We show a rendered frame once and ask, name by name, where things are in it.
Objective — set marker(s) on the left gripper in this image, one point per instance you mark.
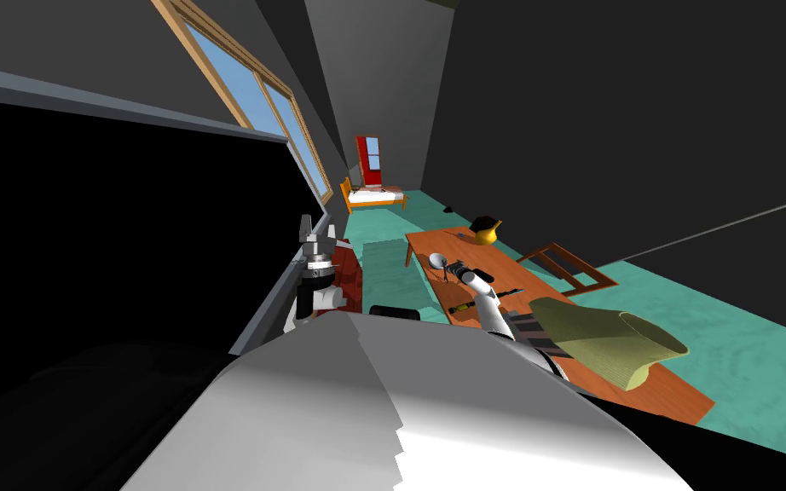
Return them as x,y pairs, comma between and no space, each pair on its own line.
316,247

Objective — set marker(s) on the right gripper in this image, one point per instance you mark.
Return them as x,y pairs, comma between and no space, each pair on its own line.
456,270

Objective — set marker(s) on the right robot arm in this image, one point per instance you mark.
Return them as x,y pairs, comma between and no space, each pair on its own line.
492,310

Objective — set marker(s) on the white bowl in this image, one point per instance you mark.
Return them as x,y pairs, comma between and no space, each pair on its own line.
437,260

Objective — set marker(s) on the yellow and black screwdriver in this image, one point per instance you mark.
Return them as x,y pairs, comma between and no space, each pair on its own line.
462,307

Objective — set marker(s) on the yellow jug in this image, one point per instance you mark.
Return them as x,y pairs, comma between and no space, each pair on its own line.
485,235

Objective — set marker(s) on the orange wooden table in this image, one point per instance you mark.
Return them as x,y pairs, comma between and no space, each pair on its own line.
502,269

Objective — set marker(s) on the reddish brown wooden furniture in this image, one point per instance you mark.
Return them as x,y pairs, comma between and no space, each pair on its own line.
349,279

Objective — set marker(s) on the black pen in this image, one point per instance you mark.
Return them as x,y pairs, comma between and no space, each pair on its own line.
510,292

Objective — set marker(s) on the orange wooden bed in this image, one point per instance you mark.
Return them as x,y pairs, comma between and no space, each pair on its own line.
376,196

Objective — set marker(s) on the red door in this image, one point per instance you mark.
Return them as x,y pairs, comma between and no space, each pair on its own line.
366,160

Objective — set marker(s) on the brown wooden chair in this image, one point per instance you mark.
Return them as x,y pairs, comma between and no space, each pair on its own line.
563,266

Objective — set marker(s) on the wooden framed window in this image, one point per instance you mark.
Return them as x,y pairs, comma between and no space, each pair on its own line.
256,95

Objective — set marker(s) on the olive ribbed hat-shaped object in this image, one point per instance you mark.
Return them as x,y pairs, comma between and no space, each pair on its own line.
597,337

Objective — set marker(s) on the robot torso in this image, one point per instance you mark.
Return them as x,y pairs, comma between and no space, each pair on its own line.
338,416

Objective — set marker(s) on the black cabinet with grey frame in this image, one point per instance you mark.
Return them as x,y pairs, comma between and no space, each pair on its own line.
113,225

